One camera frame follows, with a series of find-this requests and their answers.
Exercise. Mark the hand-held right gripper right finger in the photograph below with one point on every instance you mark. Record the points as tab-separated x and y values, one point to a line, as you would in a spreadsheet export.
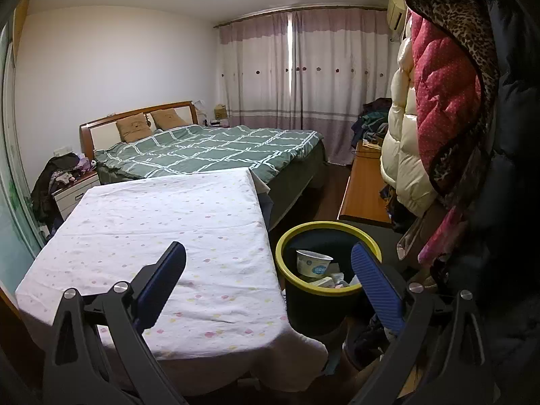
377	291

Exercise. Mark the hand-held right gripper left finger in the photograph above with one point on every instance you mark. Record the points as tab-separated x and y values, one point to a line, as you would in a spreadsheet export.
162	282

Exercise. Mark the black bin yellow rim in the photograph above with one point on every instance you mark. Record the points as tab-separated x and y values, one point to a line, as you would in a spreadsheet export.
312	308

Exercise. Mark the white dotted tablecloth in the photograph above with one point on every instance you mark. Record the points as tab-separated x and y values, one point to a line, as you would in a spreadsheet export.
160	219

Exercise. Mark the white cup blue label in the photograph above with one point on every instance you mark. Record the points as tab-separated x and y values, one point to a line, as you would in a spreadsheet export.
314	263

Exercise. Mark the low wooden cabinet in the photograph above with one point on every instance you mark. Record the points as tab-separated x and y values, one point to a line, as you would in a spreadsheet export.
365	190

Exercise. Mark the white nightstand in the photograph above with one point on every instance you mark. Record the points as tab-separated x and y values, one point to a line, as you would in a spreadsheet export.
76	196

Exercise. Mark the green plaid duvet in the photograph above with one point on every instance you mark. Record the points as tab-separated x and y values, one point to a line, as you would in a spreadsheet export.
211	147

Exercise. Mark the pile of dark clothes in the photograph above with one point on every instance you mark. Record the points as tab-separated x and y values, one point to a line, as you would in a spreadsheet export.
55	173

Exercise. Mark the brown bear face pillow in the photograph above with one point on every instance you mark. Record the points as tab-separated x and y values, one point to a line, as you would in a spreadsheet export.
133	128

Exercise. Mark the plain brown pillow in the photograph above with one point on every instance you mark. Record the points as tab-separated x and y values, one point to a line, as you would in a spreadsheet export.
168	119

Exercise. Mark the wooden bed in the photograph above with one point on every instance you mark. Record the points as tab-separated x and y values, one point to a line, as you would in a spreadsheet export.
101	128

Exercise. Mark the clothes heap on cabinet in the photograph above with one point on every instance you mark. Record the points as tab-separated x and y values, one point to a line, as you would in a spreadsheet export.
373	122

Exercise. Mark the frosted glass sliding door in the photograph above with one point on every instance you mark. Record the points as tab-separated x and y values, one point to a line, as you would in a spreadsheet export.
12	202

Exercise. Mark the black puffer jacket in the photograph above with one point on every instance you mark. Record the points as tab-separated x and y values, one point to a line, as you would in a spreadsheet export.
514	177

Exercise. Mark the small cardboard box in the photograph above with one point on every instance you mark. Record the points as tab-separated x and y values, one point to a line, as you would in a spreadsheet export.
220	112

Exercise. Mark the red puffer jacket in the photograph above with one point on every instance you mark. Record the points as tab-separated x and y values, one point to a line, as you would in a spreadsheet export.
447	93

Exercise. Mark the pink and white curtain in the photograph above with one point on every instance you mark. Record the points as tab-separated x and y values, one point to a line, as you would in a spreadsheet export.
329	84

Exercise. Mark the cream air conditioner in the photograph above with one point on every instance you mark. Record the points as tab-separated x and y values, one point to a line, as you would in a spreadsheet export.
396	10

